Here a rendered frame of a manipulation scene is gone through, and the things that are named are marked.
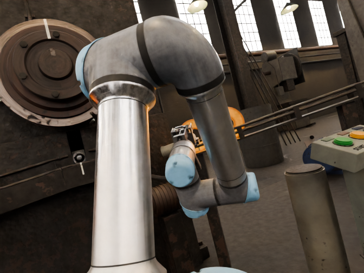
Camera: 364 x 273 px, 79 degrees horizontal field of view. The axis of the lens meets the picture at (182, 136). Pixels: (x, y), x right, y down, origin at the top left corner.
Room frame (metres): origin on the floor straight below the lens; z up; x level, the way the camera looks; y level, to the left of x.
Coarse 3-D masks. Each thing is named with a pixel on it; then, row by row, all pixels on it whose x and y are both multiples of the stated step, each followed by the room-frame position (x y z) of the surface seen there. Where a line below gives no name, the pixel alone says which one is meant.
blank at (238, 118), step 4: (232, 108) 1.00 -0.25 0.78; (232, 112) 1.00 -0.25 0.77; (236, 112) 1.00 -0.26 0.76; (232, 116) 1.00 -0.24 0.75; (236, 116) 1.00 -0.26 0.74; (240, 116) 0.99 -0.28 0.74; (236, 120) 1.00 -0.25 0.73; (240, 120) 0.99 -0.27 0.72; (236, 124) 1.00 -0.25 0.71; (240, 124) 0.99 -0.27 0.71; (236, 136) 1.00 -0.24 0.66
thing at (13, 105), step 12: (24, 24) 0.92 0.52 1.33; (36, 24) 0.94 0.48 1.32; (48, 24) 0.96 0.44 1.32; (60, 24) 0.98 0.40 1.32; (72, 24) 1.00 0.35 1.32; (84, 36) 1.01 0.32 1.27; (0, 48) 0.88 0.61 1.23; (0, 84) 0.86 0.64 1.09; (0, 96) 0.86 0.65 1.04; (12, 108) 0.87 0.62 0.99; (24, 108) 0.89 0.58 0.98; (36, 120) 0.90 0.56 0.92; (48, 120) 0.92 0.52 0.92; (60, 120) 0.94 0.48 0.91; (72, 120) 0.96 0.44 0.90; (84, 120) 0.98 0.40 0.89
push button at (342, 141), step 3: (336, 138) 0.58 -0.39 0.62; (339, 138) 0.58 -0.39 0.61; (342, 138) 0.57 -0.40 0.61; (345, 138) 0.57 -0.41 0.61; (348, 138) 0.57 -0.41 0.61; (336, 141) 0.57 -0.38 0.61; (339, 141) 0.56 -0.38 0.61; (342, 141) 0.56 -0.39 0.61; (345, 141) 0.55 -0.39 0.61; (348, 141) 0.55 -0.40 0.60; (351, 141) 0.56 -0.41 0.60; (339, 144) 0.56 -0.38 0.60; (342, 144) 0.56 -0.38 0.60; (345, 144) 0.55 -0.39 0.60; (348, 144) 0.55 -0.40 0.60; (351, 144) 0.55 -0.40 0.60
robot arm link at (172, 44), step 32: (160, 32) 0.34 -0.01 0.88; (192, 32) 0.36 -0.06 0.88; (160, 64) 0.36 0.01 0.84; (192, 64) 0.36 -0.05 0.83; (192, 96) 0.40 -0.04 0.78; (224, 96) 0.43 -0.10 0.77; (224, 128) 0.45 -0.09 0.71; (224, 160) 0.49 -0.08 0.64; (224, 192) 0.57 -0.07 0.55; (256, 192) 0.55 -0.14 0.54
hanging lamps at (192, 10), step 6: (192, 0) 6.45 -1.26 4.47; (198, 0) 6.24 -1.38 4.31; (192, 6) 6.68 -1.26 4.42; (198, 6) 6.72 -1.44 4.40; (204, 6) 6.67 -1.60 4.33; (288, 6) 8.18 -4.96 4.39; (294, 6) 8.25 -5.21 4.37; (192, 12) 6.80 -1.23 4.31; (282, 12) 8.44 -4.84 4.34; (288, 12) 8.49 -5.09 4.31
